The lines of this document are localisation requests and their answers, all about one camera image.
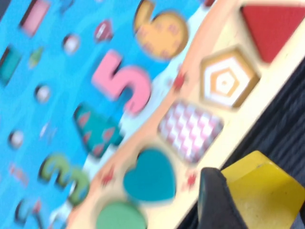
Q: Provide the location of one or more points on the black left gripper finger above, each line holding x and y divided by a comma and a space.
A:
214, 202

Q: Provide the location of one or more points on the yellow pentagon piece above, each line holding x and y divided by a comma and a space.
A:
267, 193

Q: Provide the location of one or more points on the teal heart piece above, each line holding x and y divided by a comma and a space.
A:
150, 176

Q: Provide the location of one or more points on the green circle piece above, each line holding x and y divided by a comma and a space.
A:
119, 217

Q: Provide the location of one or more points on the pink number five piece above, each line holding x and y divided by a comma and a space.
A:
133, 83

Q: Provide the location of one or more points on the red triangle piece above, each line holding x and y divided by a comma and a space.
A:
274, 28

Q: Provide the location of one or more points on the blue wooden number puzzle board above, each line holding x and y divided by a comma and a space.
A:
59, 83

